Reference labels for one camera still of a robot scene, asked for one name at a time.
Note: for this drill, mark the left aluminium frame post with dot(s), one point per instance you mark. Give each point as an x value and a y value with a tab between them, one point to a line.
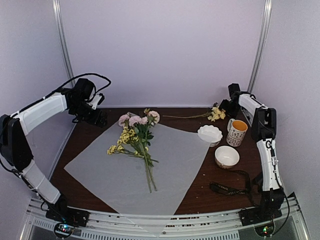
62	37

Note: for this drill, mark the patterned mug yellow inside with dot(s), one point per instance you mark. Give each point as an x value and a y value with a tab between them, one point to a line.
236	130

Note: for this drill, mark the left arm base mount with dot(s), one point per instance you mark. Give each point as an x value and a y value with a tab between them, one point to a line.
67	218

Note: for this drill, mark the front aluminium rail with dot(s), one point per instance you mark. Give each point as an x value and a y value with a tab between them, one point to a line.
219	225

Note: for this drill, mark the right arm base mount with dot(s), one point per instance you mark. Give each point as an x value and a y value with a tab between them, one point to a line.
262	221

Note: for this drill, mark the aluminium frame post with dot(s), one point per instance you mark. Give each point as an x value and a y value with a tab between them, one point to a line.
264	30
62	37

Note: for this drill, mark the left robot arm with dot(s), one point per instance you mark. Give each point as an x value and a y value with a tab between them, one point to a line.
80	96

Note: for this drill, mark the round white bowl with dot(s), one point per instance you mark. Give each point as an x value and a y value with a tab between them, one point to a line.
226	157

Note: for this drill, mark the white wrapping paper sheet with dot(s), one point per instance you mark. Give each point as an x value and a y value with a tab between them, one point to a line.
92	179

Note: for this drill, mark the scalloped white dish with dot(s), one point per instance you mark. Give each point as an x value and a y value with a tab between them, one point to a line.
210	134

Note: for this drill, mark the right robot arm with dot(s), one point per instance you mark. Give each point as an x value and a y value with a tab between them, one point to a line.
263	122

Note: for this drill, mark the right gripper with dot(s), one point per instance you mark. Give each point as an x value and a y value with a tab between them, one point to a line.
223	105

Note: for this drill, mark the yellow fake flower bunch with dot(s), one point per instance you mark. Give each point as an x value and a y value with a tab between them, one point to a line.
128	143

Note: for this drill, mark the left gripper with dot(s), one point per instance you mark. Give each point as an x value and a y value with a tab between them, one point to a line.
94	119

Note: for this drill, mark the right aluminium frame post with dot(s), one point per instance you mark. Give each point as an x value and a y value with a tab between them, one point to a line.
264	30

